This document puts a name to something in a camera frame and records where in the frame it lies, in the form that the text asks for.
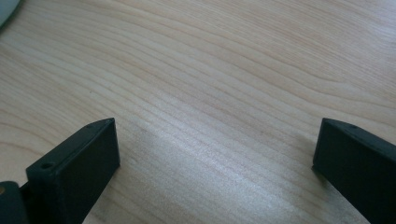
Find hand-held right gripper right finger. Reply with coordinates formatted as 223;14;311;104
312;117;396;224

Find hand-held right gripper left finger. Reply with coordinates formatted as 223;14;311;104
20;117;121;224

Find pale grey round plate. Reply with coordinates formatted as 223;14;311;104
0;0;22;29

